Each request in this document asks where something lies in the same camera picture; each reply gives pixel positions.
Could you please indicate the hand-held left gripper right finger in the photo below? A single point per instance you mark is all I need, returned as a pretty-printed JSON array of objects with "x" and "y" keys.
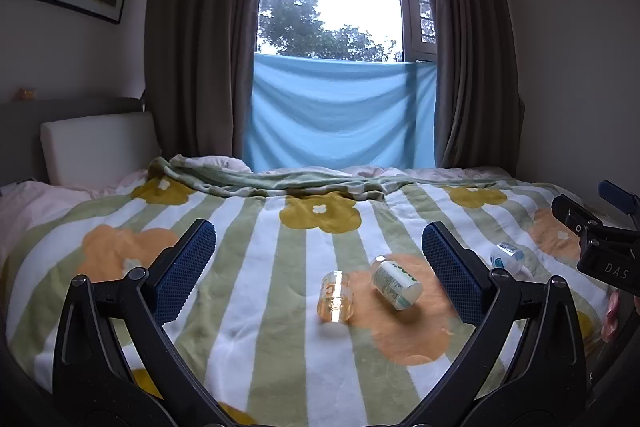
[{"x": 452, "y": 269}]

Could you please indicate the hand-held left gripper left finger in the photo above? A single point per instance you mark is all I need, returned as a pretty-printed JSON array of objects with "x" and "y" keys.
[{"x": 182, "y": 267}]

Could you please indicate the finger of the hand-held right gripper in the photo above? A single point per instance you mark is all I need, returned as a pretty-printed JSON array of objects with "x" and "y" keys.
[
  {"x": 617, "y": 197},
  {"x": 572, "y": 212}
]

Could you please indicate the amber glass cup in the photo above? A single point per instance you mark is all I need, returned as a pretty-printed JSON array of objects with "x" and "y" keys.
[{"x": 336, "y": 297}]

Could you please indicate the pink cloth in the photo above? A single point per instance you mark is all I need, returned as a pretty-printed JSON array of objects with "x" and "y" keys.
[{"x": 610, "y": 317}]

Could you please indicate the white blue-label bottle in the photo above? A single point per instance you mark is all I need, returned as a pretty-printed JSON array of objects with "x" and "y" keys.
[{"x": 509, "y": 257}]

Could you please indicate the white green-label bottle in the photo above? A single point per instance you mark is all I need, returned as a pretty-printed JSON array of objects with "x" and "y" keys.
[{"x": 395, "y": 283}]

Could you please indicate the striped floral blanket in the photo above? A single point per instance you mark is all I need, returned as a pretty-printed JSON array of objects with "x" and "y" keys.
[{"x": 280, "y": 337}]

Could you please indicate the white pillow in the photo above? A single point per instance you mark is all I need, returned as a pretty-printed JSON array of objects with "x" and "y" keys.
[{"x": 95, "y": 147}]

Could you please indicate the blue cloth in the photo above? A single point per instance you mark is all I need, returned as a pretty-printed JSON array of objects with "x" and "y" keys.
[{"x": 335, "y": 112}]

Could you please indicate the grey curtain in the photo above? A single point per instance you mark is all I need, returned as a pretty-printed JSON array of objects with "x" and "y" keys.
[
  {"x": 470, "y": 32},
  {"x": 200, "y": 37}
]

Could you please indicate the grey headboard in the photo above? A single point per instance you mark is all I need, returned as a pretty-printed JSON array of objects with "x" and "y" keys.
[{"x": 20, "y": 132}]

